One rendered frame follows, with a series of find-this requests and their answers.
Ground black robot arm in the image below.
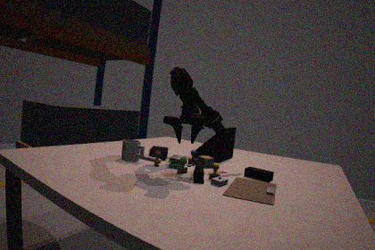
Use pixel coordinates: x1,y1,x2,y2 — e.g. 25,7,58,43
170,66,225,134

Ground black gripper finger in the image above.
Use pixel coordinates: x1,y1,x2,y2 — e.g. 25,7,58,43
171,125,183,144
191,126,204,144

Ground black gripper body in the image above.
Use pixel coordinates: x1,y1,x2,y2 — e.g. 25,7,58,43
163,104,212,128

